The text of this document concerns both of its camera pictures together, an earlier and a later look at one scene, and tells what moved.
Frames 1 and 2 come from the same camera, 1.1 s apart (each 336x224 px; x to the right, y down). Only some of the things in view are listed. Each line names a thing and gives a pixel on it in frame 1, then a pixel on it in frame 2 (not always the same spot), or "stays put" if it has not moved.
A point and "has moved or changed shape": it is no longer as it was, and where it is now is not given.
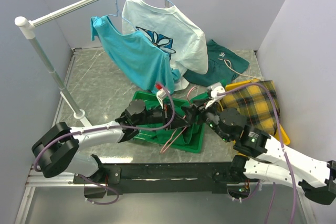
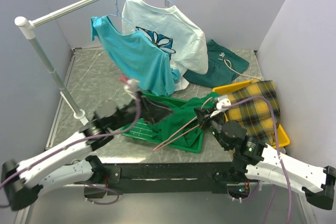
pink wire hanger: (187, 97) → (161, 145)
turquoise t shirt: (138, 58) stays put
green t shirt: (186, 134) has moved or changed shape
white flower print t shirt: (180, 35) stays put
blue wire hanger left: (117, 10) stays put
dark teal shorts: (223, 67) stays put
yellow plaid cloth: (254, 103) stays put
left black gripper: (166, 115) → (152, 111)
